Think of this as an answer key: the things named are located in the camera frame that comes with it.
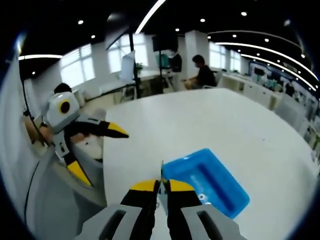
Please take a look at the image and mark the blue plastic container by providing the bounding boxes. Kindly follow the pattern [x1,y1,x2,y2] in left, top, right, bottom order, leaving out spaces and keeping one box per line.
[163,147,251,221]

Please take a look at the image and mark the light stand with white softbox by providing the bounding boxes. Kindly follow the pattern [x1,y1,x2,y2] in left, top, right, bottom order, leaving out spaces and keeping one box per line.
[119,29,144,103]

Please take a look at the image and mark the person's body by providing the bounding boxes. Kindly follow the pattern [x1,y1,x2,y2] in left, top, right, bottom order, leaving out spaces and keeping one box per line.
[0,57,107,240]

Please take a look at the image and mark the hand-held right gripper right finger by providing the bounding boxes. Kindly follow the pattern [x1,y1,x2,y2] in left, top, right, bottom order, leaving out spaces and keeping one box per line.
[164,178,249,240]

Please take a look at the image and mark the white plush object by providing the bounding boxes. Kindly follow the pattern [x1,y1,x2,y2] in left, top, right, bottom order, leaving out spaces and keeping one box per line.
[73,132,104,161]

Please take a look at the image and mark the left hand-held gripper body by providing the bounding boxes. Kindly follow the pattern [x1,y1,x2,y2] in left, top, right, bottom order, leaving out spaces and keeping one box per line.
[40,91,84,164]

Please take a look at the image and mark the metal tweezers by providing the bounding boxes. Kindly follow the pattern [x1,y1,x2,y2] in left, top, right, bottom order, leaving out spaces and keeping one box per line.
[158,159,171,219]

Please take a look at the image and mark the person's left forearm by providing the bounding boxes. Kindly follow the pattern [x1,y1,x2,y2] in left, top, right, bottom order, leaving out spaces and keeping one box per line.
[23,116,55,146]

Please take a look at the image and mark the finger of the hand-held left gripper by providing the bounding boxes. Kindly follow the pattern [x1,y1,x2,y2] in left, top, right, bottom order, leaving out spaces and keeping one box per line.
[65,114,130,140]
[59,129,93,188]

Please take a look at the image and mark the black cable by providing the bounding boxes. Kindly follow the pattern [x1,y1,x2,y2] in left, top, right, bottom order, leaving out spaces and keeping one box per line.
[21,74,44,226]

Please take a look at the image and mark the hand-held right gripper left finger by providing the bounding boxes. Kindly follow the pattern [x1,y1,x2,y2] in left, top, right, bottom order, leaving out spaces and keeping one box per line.
[77,178,161,240]

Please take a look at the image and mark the white office desk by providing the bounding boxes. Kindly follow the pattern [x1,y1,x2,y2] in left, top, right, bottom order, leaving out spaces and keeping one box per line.
[98,68,176,101]

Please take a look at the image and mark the white table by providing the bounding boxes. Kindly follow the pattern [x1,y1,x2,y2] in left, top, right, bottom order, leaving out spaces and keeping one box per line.
[101,87,320,240]

